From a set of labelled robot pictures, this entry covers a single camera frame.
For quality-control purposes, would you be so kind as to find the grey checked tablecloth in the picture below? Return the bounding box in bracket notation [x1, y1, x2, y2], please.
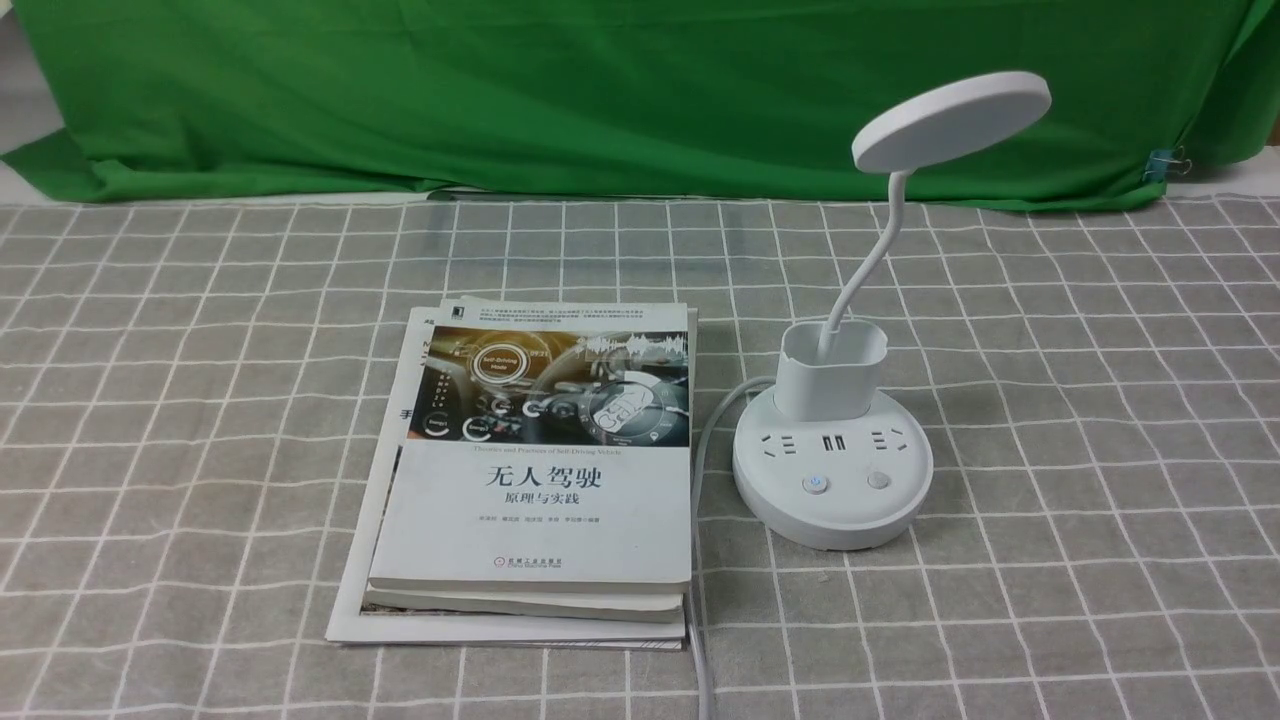
[1, 197, 1279, 719]

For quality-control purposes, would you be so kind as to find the middle white book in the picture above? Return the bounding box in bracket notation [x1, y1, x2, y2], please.
[364, 585, 685, 623]

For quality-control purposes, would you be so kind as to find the white desk lamp with sockets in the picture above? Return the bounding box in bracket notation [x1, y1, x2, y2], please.
[732, 70, 1052, 552]

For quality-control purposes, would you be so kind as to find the blue binder clip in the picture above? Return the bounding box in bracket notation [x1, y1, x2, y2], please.
[1142, 145, 1193, 184]

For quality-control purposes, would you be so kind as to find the white power cable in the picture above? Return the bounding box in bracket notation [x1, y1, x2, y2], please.
[689, 375, 777, 720]

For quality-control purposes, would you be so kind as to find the green backdrop cloth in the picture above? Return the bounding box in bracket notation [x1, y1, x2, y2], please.
[3, 1, 1277, 211]

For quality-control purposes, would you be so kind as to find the white self-driving book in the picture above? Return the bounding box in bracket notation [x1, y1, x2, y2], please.
[369, 296, 696, 594]

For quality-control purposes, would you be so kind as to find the bottom white magazine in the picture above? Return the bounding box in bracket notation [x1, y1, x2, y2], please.
[325, 307, 686, 651]

